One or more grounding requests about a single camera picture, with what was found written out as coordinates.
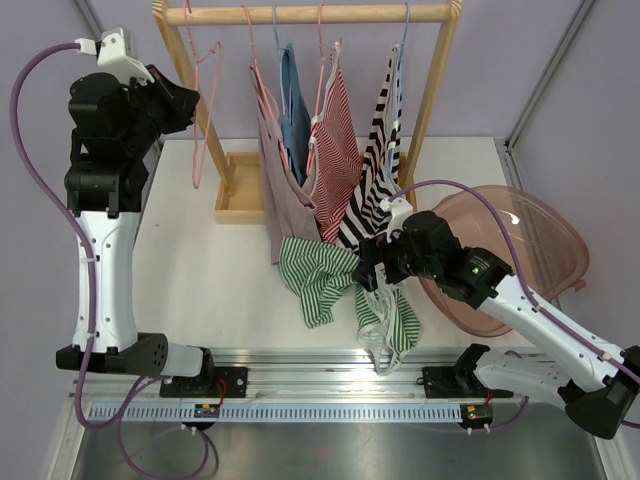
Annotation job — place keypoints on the blue wire hanger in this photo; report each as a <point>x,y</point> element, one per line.
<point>402,55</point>
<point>279,65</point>

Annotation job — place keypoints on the pink translucent plastic basin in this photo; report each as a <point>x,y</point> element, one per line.
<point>552,254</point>

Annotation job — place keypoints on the black white striped tank top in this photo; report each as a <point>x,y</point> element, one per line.
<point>364,217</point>

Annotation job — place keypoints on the blue wire hanger right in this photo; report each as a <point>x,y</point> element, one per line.
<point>402,55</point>

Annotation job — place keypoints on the aluminium mounting rail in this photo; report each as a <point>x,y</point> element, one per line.
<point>320,375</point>

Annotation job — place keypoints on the mauve tank top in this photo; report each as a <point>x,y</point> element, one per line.
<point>289,209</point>

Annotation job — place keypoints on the wooden clothes rack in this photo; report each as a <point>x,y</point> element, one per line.
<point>239,198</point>

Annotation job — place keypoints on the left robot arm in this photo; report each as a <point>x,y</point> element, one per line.
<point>116,124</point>

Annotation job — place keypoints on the slotted cable duct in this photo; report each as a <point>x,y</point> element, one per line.
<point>190,412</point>

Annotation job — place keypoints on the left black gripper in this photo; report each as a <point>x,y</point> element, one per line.
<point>178,101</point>

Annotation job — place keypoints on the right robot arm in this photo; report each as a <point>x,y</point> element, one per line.
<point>595,382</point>

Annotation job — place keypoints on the green striped tank top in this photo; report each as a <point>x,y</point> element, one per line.
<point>320,275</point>

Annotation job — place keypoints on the blue tank top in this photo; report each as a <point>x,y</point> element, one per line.
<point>295,120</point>

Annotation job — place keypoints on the red striped tank top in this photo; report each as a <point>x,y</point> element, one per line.
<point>334,158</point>

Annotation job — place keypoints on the blue wire hanger left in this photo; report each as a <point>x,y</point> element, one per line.
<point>279,65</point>

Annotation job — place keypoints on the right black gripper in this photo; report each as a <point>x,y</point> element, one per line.
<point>376,250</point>

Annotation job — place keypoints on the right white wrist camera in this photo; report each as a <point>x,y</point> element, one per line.
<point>400,209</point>

